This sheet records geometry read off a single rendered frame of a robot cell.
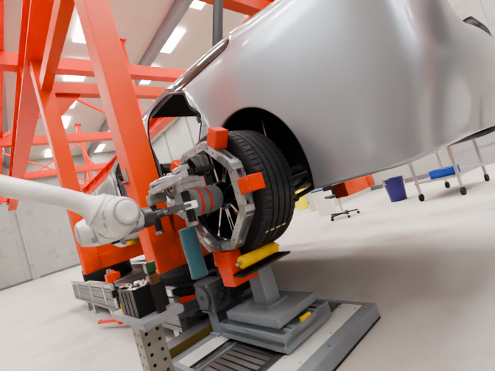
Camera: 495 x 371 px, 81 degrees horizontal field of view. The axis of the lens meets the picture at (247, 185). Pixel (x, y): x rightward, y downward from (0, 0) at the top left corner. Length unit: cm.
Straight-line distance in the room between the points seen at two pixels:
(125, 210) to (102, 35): 149
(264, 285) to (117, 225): 94
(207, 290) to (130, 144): 96
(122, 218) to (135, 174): 98
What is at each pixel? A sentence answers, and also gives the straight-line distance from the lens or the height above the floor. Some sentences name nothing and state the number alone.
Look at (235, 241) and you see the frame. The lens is 138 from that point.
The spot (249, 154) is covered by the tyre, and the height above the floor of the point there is 98.
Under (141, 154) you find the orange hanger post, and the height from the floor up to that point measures 124.
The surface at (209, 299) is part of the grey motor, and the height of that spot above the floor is 31.
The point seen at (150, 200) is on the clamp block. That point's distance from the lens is 151.
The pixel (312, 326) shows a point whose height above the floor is 12.
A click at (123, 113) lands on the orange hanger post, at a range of 195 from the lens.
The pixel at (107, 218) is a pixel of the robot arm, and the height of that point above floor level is 84.
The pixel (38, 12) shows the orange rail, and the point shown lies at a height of 298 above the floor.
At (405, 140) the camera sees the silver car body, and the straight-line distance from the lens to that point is 125.
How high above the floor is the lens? 78
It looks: 3 degrees up
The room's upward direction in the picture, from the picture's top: 17 degrees counter-clockwise
